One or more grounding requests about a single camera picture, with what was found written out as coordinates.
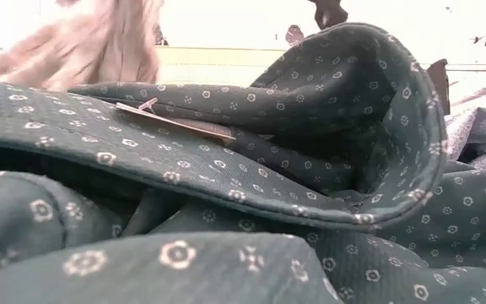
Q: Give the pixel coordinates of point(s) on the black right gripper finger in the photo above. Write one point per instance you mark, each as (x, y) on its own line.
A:
(329, 14)

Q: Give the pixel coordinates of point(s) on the grey geometric-print shirt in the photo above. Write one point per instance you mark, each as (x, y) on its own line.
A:
(479, 131)

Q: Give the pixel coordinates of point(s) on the green floral-print shirt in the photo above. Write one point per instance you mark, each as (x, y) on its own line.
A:
(226, 177)

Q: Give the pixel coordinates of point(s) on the brown cardboard hang tag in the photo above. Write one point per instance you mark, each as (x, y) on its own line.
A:
(175, 122)

